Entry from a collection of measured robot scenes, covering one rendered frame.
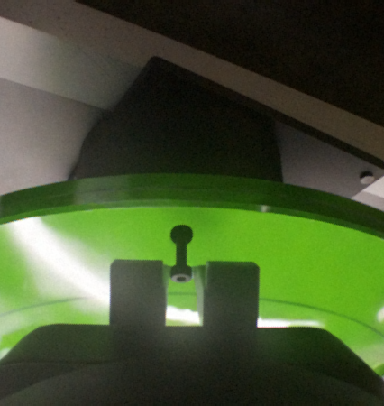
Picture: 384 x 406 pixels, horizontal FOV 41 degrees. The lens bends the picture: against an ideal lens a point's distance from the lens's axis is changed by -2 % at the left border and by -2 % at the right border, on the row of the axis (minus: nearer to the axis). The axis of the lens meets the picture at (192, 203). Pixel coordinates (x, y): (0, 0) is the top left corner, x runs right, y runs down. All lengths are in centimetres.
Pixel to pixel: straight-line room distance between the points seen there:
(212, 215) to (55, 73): 19
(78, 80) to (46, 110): 4
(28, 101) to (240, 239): 21
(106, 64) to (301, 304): 19
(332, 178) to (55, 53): 22
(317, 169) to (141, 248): 23
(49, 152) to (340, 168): 22
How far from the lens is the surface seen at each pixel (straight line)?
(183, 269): 18
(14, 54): 34
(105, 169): 32
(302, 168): 39
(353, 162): 40
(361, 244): 21
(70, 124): 37
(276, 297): 21
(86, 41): 33
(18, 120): 38
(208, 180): 18
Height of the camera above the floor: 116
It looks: 34 degrees down
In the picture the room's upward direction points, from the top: 180 degrees clockwise
